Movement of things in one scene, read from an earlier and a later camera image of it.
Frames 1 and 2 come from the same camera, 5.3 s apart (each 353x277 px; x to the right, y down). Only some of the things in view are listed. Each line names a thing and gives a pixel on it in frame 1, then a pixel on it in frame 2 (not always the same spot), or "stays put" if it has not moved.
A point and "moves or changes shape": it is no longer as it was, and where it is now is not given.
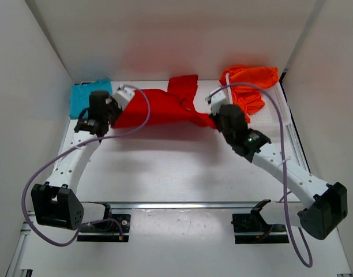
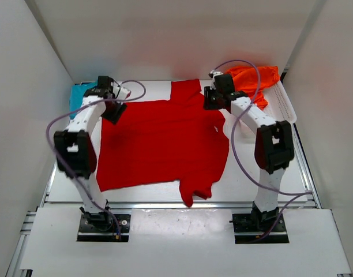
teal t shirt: [79, 94] stays put
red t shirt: [174, 105] moves or changes shape
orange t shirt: [247, 82] stays put
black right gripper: [218, 116] to [210, 98]
